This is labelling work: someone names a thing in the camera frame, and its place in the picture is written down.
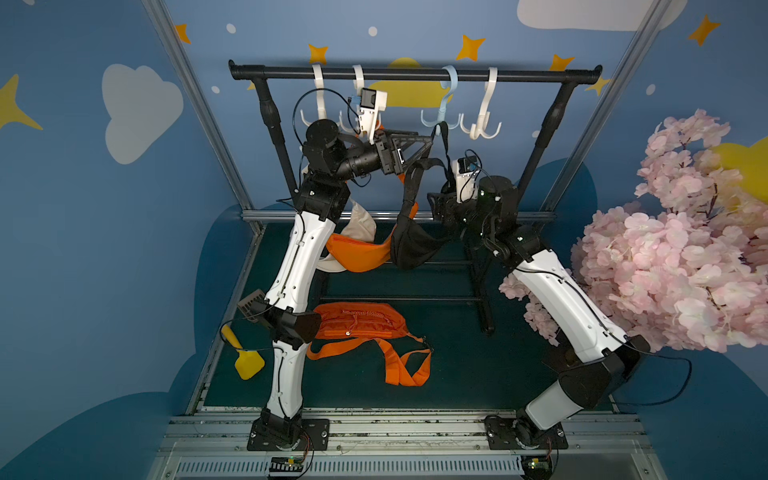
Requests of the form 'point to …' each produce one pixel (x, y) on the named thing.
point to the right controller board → (537, 467)
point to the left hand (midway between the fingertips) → (424, 132)
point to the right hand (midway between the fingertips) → (450, 188)
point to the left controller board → (286, 464)
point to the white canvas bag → (358, 226)
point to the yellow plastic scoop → (248, 362)
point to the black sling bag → (414, 244)
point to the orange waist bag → (344, 324)
